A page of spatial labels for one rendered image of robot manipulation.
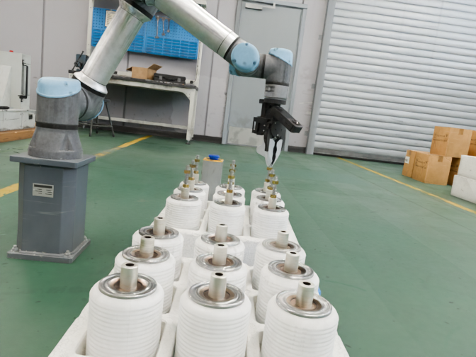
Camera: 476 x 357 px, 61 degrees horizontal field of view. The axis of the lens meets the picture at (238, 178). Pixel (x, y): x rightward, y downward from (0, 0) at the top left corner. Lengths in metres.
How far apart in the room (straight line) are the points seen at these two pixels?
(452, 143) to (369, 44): 2.37
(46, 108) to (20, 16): 5.55
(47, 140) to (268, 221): 0.66
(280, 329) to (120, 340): 0.20
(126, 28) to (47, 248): 0.71
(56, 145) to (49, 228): 0.24
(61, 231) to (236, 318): 0.85
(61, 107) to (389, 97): 5.69
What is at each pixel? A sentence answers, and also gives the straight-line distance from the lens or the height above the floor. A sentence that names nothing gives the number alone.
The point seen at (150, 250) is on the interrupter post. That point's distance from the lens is 0.67.
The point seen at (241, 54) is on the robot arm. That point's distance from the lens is 1.14.
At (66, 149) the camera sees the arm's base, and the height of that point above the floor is 0.33.
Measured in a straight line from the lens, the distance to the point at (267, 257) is 0.76.
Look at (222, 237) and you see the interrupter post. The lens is 0.77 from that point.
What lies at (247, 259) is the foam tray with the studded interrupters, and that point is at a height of 0.13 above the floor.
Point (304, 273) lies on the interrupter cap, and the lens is 0.68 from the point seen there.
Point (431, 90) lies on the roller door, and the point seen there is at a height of 1.15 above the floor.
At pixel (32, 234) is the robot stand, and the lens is 1.33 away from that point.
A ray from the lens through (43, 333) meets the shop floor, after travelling 0.98.
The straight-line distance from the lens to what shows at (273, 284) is 0.65.
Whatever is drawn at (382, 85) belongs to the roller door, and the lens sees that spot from 6.50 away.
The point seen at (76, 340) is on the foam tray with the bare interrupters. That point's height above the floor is 0.18.
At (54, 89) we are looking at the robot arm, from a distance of 1.27.
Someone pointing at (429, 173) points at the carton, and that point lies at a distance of 4.64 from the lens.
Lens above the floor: 0.49
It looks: 9 degrees down
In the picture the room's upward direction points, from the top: 7 degrees clockwise
